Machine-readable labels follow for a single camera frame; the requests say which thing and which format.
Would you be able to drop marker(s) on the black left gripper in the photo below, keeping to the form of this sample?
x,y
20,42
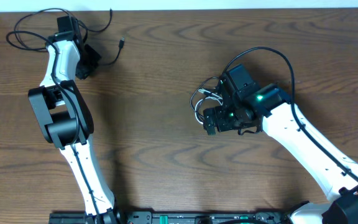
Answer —
x,y
84,73

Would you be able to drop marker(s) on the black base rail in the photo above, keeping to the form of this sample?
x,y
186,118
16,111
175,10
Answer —
x,y
150,217

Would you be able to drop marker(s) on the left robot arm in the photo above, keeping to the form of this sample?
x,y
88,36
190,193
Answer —
x,y
66,122

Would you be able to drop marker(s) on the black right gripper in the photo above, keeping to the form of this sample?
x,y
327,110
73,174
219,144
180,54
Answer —
x,y
219,111

